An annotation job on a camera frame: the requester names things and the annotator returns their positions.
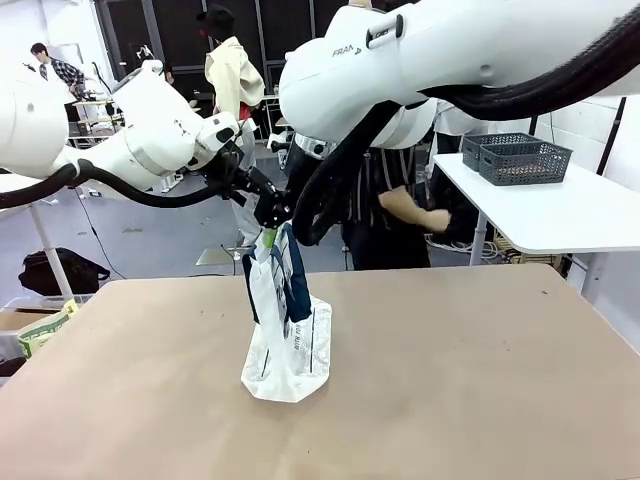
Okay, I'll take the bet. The person's right hand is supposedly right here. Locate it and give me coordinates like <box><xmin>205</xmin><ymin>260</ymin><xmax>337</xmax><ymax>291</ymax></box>
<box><xmin>424</xmin><ymin>208</ymin><xmax>451</xmax><ymax>234</ymax></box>

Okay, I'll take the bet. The thin black stand pole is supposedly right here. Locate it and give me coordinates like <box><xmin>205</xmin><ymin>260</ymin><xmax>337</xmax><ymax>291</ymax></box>
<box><xmin>598</xmin><ymin>97</ymin><xmax>627</xmax><ymax>177</ymax></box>

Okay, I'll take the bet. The white side table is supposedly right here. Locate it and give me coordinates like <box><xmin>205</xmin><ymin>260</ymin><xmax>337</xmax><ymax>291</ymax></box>
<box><xmin>432</xmin><ymin>152</ymin><xmax>640</xmax><ymax>257</ymax></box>

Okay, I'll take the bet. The person's right forearm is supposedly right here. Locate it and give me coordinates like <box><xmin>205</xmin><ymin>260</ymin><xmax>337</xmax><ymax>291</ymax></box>
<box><xmin>378</xmin><ymin>189</ymin><xmax>431</xmax><ymax>229</ymax></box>

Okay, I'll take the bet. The black sleeved right arm cable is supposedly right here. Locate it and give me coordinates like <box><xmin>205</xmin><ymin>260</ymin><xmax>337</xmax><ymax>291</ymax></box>
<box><xmin>292</xmin><ymin>7</ymin><xmax>640</xmax><ymax>247</ymax></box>

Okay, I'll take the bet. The person in striped shirt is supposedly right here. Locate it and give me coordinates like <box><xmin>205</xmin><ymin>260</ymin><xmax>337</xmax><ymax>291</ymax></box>
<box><xmin>342</xmin><ymin>144</ymin><xmax>451</xmax><ymax>272</ymax></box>

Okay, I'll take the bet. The black mannequin hat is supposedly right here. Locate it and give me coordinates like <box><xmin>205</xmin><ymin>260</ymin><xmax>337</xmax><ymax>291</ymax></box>
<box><xmin>196</xmin><ymin>3</ymin><xmax>237</xmax><ymax>39</ymax></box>

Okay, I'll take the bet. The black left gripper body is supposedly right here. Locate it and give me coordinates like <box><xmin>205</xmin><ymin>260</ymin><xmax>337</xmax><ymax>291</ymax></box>
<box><xmin>238</xmin><ymin>168</ymin><xmax>295</xmax><ymax>231</ymax></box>

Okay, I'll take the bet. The clear plastic bag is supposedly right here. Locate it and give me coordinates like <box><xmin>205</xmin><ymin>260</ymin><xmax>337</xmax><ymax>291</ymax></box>
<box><xmin>240</xmin><ymin>223</ymin><xmax>334</xmax><ymax>404</ymax></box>

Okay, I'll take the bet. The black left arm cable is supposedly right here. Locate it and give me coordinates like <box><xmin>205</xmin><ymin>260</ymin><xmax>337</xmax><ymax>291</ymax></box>
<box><xmin>0</xmin><ymin>159</ymin><xmax>242</xmax><ymax>211</ymax></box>

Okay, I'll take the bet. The brown cardboard box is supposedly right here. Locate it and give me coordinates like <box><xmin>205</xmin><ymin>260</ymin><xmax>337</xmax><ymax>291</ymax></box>
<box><xmin>0</xmin><ymin>310</ymin><xmax>52</xmax><ymax>332</ymax></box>

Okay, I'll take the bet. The wooden crate with cables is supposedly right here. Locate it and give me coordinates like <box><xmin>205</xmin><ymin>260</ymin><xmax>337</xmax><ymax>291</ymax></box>
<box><xmin>489</xmin><ymin>225</ymin><xmax>565</xmax><ymax>267</ymax></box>

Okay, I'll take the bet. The white table with pole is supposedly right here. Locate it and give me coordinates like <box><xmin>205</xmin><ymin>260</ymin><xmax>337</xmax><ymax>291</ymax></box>
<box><xmin>0</xmin><ymin>172</ymin><xmax>126</xmax><ymax>301</ymax></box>

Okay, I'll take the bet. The mannequin in beige jacket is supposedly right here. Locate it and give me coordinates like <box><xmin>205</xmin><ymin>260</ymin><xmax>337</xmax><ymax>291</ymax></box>
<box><xmin>203</xmin><ymin>29</ymin><xmax>267</xmax><ymax>247</ymax></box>

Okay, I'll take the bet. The gray plastic basket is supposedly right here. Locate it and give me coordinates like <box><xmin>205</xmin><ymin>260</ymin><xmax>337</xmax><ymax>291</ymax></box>
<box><xmin>461</xmin><ymin>132</ymin><xmax>544</xmax><ymax>173</ymax></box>
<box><xmin>478</xmin><ymin>141</ymin><xmax>574</xmax><ymax>187</ymax></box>

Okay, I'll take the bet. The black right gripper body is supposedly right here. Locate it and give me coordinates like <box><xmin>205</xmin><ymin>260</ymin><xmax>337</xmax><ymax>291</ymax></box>
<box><xmin>284</xmin><ymin>149</ymin><xmax>321</xmax><ymax>202</ymax></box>

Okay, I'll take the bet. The black bag on floor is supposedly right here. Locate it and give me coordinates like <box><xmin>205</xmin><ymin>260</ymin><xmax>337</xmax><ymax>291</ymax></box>
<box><xmin>18</xmin><ymin>247</ymin><xmax>112</xmax><ymax>297</ymax></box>

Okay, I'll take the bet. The green printed paper bag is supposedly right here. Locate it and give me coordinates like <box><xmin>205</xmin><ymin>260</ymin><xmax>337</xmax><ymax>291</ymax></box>
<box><xmin>18</xmin><ymin>299</ymin><xmax>80</xmax><ymax>359</ymax></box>

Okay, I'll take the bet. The person in plaid shirt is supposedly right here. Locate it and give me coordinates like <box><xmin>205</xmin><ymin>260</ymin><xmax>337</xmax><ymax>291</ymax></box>
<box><xmin>29</xmin><ymin>42</ymin><xmax>87</xmax><ymax>102</ymax></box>

